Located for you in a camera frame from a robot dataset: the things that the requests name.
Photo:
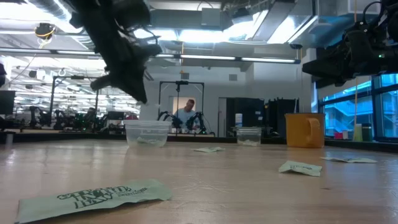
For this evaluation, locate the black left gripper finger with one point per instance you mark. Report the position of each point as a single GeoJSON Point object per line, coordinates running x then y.
{"type": "Point", "coordinates": [135, 87]}
{"type": "Point", "coordinates": [101, 82]}

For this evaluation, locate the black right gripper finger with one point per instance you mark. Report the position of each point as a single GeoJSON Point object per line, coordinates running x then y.
{"type": "Point", "coordinates": [326, 67]}
{"type": "Point", "coordinates": [329, 82]}

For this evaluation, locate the green stevia packet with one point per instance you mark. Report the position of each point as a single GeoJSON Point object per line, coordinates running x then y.
{"type": "Point", "coordinates": [349, 160]}
{"type": "Point", "coordinates": [300, 168]}
{"type": "Point", "coordinates": [149, 141]}
{"type": "Point", "coordinates": [210, 149]}
{"type": "Point", "coordinates": [93, 199]}

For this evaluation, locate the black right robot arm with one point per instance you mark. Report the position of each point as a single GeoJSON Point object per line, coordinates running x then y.
{"type": "Point", "coordinates": [391, 15]}

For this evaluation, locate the black background robot arm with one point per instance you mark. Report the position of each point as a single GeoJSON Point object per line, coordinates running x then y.
{"type": "Point", "coordinates": [197, 119]}
{"type": "Point", "coordinates": [168, 118]}

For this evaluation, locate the linear ceiling light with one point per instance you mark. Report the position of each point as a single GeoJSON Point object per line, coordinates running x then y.
{"type": "Point", "coordinates": [207, 57]}
{"type": "Point", "coordinates": [267, 60]}
{"type": "Point", "coordinates": [164, 56]}

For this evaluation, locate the large clear plastic bin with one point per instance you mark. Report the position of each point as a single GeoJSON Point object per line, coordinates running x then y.
{"type": "Point", "coordinates": [146, 132]}

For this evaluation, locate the small red box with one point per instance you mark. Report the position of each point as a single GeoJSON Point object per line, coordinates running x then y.
{"type": "Point", "coordinates": [338, 135]}

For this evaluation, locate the person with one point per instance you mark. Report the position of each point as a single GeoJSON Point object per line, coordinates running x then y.
{"type": "Point", "coordinates": [186, 113]}

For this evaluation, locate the light green cup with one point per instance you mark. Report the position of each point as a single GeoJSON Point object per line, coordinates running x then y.
{"type": "Point", "coordinates": [358, 133]}

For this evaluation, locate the black cabinet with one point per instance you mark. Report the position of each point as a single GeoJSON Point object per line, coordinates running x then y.
{"type": "Point", "coordinates": [245, 115]}

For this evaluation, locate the black computer monitor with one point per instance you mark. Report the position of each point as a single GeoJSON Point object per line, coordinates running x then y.
{"type": "Point", "coordinates": [7, 102]}

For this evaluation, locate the small clear plastic bin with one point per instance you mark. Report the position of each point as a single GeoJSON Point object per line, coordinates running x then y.
{"type": "Point", "coordinates": [248, 135]}

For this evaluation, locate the white labelled container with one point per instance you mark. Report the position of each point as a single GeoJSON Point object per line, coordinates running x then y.
{"type": "Point", "coordinates": [238, 120]}

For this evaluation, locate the white sweetener packet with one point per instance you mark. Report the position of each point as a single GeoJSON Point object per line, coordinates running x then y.
{"type": "Point", "coordinates": [250, 142]}

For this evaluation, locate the grey ceiling box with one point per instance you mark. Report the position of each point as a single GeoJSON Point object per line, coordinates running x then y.
{"type": "Point", "coordinates": [211, 17]}

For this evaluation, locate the black metal rig frame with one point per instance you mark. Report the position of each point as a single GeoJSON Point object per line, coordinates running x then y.
{"type": "Point", "coordinates": [159, 99]}
{"type": "Point", "coordinates": [51, 96]}

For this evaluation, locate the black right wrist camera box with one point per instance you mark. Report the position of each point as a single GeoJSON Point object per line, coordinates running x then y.
{"type": "Point", "coordinates": [357, 34]}

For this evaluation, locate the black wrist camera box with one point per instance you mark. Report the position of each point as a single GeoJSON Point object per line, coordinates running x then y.
{"type": "Point", "coordinates": [133, 12]}
{"type": "Point", "coordinates": [357, 34]}

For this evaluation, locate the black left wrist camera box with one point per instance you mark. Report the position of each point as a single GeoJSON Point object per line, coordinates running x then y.
{"type": "Point", "coordinates": [133, 12]}

